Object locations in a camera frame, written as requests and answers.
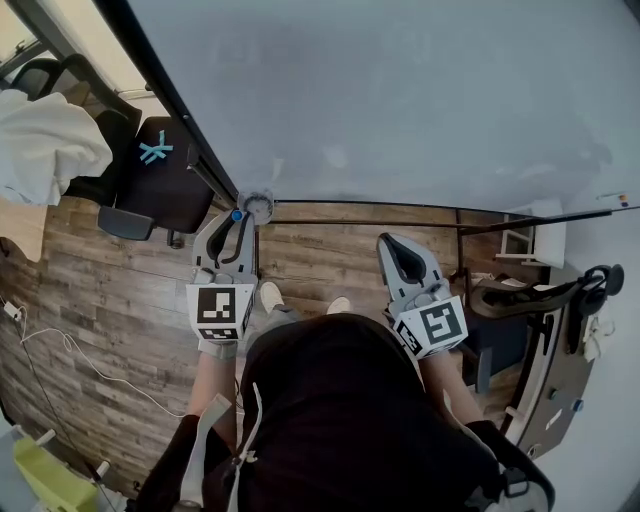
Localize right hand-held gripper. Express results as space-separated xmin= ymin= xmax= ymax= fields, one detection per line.
xmin=375 ymin=233 xmax=470 ymax=362

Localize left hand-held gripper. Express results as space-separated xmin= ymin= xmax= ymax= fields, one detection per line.
xmin=185 ymin=211 xmax=259 ymax=347

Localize person's left forearm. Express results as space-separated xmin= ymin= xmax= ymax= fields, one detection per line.
xmin=187 ymin=349 xmax=242 ymax=427

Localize person's right forearm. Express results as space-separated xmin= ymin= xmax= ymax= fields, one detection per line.
xmin=418 ymin=349 xmax=484 ymax=429

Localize person's left white shoe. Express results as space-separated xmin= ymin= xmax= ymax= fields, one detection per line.
xmin=259 ymin=280 xmax=286 ymax=314

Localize person's grey shorts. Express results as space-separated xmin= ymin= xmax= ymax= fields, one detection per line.
xmin=248 ymin=303 xmax=397 ymax=343

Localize black office chair with tape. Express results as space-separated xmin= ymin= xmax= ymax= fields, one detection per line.
xmin=58 ymin=53 xmax=214 ymax=250

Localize office chair with blue seat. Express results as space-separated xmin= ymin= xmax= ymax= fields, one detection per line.
xmin=456 ymin=263 xmax=626 ymax=397

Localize light blue tape mark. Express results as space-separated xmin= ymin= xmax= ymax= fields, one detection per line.
xmin=138 ymin=130 xmax=174 ymax=167

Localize white stool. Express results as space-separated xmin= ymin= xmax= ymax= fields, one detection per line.
xmin=494 ymin=199 xmax=570 ymax=267

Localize person's black shirt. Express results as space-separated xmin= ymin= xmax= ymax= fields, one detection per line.
xmin=137 ymin=313 xmax=501 ymax=512

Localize dark brown desk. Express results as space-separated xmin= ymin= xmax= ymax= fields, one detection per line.
xmin=503 ymin=298 xmax=602 ymax=460

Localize crumpled white rag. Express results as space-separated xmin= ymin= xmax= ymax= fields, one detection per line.
xmin=581 ymin=314 xmax=617 ymax=362

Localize light wooden desk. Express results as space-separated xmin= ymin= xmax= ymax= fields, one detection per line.
xmin=0 ymin=193 xmax=49 ymax=264

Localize white cloth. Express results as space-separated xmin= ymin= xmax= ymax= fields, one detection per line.
xmin=0 ymin=89 xmax=114 ymax=207

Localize grey mesh office chair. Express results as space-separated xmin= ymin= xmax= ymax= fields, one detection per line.
xmin=8 ymin=56 xmax=62 ymax=102

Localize lime green stool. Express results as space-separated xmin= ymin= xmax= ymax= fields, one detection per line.
xmin=12 ymin=428 xmax=113 ymax=512

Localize white wrist strap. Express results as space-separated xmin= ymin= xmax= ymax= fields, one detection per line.
xmin=198 ymin=339 xmax=240 ymax=362

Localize white floor cable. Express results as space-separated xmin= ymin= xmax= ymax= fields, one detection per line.
xmin=18 ymin=326 xmax=187 ymax=420

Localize white drawstring cord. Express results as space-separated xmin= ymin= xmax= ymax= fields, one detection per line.
xmin=231 ymin=381 xmax=265 ymax=465

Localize grey harness strap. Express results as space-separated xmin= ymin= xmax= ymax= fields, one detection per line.
xmin=441 ymin=388 xmax=557 ymax=512
xmin=177 ymin=392 xmax=233 ymax=512

